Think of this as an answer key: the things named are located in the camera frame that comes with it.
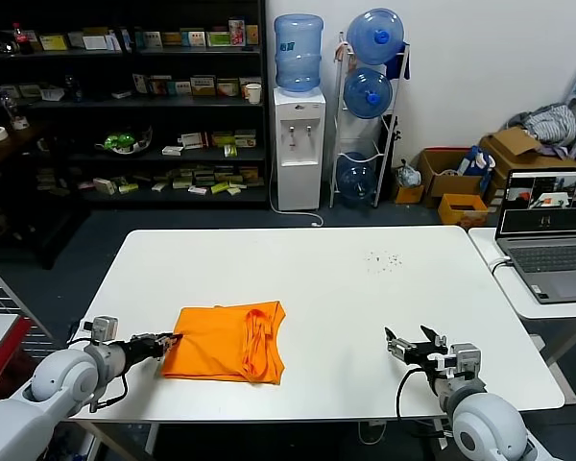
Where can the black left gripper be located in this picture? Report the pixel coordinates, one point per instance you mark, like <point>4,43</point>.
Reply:
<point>146,346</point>

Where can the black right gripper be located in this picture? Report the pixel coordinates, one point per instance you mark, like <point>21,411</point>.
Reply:
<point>429,359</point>

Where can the orange t-shirt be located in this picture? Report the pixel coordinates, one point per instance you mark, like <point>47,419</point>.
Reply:
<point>211,346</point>

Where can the pile of striped clothes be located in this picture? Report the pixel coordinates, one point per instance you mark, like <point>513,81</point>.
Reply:
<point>552,122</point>

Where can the white side table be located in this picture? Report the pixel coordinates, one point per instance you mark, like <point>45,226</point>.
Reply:
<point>509,288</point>

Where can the small orange cardboard box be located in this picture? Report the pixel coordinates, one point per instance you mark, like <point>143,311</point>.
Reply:
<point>461,218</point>

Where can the small yellow cardboard box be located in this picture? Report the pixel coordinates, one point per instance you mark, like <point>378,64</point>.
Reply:
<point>409,196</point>

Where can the grey laptop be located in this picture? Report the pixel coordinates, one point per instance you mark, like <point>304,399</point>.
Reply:
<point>547,259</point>

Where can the open brown cardboard box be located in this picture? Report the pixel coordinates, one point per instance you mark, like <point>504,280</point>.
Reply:
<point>451,187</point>

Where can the red edged white cart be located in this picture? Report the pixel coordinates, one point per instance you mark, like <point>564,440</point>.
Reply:
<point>0,346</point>

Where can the clear plastic bag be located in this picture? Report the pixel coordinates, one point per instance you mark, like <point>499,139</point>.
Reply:
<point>408,175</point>

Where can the empty blue water jug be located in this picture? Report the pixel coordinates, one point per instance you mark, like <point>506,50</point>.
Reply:
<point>356,181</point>

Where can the blue and white bag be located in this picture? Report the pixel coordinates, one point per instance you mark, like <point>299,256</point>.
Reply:
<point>475,165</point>

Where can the flat white carton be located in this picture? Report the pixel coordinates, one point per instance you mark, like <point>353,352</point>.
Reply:
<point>173,151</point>

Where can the white carton red print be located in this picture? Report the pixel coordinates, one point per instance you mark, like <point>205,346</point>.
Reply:
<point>192,140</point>

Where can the bowl with green packets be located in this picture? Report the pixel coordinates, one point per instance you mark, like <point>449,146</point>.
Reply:
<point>120,141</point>

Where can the black tripod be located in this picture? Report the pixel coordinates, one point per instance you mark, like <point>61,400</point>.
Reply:
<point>390,144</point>

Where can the white water dispenser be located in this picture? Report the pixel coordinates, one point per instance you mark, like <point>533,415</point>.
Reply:
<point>297,182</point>

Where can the large brown cardboard box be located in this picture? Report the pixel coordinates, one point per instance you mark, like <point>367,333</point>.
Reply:
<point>513,144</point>

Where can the black shelf unit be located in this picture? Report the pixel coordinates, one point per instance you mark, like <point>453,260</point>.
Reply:
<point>125,102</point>

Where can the white paper cup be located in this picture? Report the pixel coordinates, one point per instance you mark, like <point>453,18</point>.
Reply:
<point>253,94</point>

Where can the pink rag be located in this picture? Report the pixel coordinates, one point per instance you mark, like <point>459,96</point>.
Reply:
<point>340,53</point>

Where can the plain white carton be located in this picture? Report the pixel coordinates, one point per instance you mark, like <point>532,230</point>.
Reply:
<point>95,42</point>

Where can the blue water jug with label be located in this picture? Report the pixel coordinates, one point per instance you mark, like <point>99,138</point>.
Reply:
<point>297,56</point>

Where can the pink colourful carton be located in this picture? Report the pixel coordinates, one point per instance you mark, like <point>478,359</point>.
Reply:
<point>237,32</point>

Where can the yellow medicine carton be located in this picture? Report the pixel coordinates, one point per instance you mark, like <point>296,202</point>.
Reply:
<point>54,42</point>

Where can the cola bottle red label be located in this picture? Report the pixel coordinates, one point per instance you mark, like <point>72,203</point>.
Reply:
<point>21,40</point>

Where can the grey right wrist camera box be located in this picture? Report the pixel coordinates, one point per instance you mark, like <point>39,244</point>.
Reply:
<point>464,361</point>

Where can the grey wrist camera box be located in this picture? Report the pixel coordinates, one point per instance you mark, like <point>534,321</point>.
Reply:
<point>464,361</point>
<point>104,329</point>

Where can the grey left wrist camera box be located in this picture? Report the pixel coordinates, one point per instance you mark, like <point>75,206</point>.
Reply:
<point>104,329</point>

